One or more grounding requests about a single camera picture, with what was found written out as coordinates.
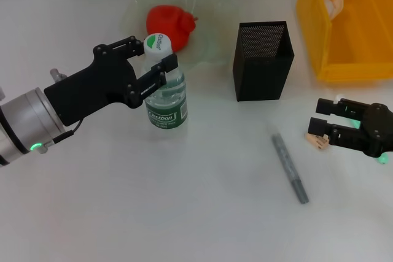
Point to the yellow plastic bin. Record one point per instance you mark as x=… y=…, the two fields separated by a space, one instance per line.
x=359 y=38

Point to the white paper ball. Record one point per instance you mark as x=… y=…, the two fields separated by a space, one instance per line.
x=334 y=2

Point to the small beige eraser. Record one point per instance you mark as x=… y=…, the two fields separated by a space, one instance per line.
x=319 y=143

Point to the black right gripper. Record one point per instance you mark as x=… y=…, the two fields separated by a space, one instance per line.
x=379 y=130

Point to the clear green-label water bottle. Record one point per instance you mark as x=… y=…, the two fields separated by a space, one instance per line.
x=167 y=105

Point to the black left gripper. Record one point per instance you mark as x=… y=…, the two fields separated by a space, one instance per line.
x=92 y=87

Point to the translucent green fruit plate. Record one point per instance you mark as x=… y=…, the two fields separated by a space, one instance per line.
x=212 y=22

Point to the red-orange toy fruit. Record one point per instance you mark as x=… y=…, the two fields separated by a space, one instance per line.
x=167 y=22

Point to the black mesh pen holder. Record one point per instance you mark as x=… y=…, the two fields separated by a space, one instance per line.
x=261 y=71

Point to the mint green pen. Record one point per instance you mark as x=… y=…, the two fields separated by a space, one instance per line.
x=383 y=160

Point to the grey marker pen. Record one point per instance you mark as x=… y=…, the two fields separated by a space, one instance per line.
x=288 y=164

